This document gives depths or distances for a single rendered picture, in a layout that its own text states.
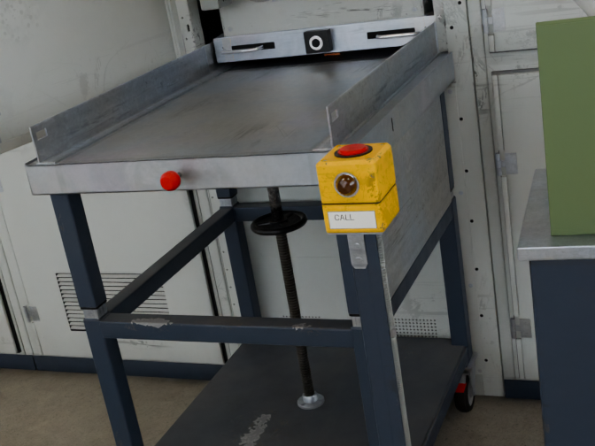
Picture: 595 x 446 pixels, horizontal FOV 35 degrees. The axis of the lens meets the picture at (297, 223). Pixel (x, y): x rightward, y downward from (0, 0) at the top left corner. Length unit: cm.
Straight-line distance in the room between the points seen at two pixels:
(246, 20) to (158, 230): 60
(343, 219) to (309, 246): 110
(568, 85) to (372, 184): 27
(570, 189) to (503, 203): 88
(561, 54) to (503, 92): 84
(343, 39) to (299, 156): 73
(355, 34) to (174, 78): 41
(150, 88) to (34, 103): 24
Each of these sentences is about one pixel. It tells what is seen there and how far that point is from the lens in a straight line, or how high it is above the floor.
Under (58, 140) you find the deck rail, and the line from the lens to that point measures 175.
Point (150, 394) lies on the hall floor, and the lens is 263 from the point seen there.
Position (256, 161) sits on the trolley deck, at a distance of 148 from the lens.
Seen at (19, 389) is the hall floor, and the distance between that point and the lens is 286.
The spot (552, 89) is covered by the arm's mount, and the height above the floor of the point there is 95.
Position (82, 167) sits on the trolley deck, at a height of 84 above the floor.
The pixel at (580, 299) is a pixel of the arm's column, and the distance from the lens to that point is 127.
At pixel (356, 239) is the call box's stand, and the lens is 123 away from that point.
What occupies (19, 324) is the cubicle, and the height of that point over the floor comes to 15.
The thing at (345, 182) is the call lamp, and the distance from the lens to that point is 116.
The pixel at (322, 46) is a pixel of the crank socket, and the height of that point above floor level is 89.
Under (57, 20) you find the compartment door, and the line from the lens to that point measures 203.
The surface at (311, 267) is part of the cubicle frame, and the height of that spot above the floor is 34.
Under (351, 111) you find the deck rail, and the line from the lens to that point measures 150.
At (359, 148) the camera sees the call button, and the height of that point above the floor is 91.
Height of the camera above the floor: 123
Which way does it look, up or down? 20 degrees down
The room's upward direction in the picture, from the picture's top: 10 degrees counter-clockwise
